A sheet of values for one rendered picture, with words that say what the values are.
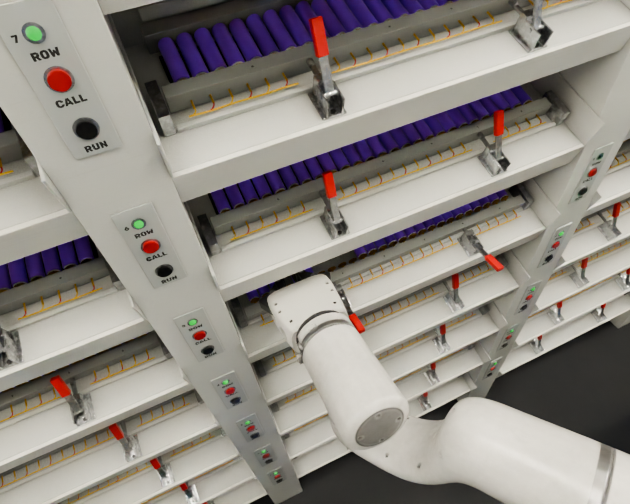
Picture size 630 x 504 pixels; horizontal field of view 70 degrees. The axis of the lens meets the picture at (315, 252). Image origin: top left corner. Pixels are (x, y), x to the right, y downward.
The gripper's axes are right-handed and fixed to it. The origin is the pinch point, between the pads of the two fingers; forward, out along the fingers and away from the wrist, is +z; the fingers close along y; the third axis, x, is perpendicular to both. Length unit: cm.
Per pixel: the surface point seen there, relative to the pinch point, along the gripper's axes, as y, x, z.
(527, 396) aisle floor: 72, -99, 10
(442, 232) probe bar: 29.3, -3.4, -1.6
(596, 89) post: 50, 19, -10
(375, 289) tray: 13.8, -7.6, -4.0
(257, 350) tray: -8.9, -8.4, -5.4
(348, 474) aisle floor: 5, -98, 14
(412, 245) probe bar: 23.0, -3.5, -1.7
